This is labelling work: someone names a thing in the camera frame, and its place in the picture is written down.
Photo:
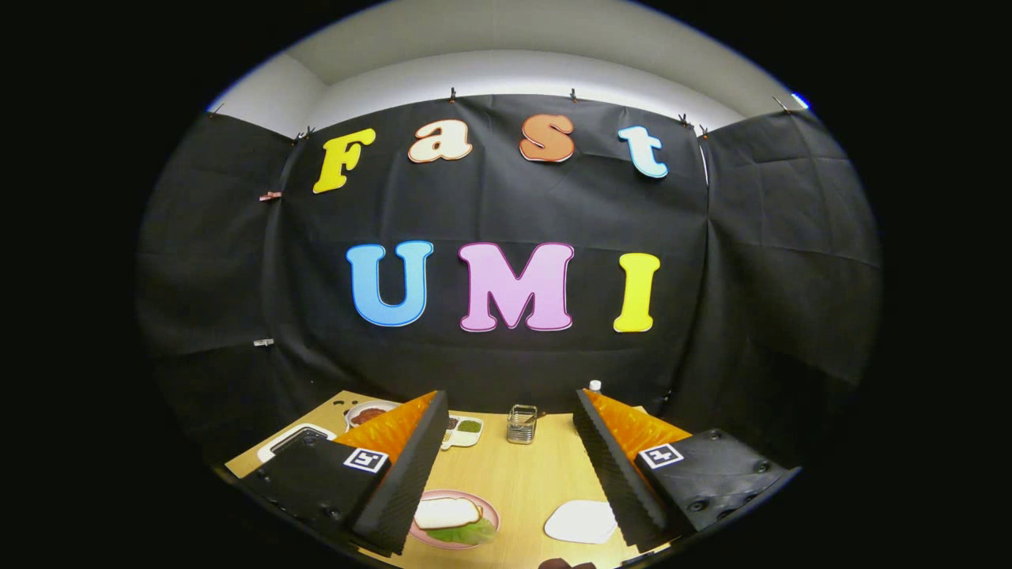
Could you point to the plain bread slice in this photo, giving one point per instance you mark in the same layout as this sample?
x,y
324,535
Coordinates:
x,y
447,512

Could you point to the white toaster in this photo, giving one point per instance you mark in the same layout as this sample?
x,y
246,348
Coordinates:
x,y
269,452

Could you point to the brown meat steak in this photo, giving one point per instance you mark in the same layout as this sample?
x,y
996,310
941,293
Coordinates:
x,y
368,415

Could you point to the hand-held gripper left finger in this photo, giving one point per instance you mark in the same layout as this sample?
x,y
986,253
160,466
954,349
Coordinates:
x,y
403,482

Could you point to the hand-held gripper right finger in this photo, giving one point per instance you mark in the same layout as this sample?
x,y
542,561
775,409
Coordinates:
x,y
617,474

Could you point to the white divided dish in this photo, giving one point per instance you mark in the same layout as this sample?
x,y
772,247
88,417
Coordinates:
x,y
466,438

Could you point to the white square plate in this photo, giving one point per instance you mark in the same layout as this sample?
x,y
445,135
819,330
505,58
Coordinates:
x,y
581,521

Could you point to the ceiling light panel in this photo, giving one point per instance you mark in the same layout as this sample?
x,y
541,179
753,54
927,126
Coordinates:
x,y
800,100

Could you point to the green lettuce leaf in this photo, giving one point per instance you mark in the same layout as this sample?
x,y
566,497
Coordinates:
x,y
470,533

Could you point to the black backdrop cloth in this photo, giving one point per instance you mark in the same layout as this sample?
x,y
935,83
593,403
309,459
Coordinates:
x,y
514,205

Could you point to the pale round plate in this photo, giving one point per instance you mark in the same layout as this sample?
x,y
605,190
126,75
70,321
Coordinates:
x,y
387,405

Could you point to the pink round plate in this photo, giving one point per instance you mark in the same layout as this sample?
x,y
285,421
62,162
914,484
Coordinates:
x,y
490,510

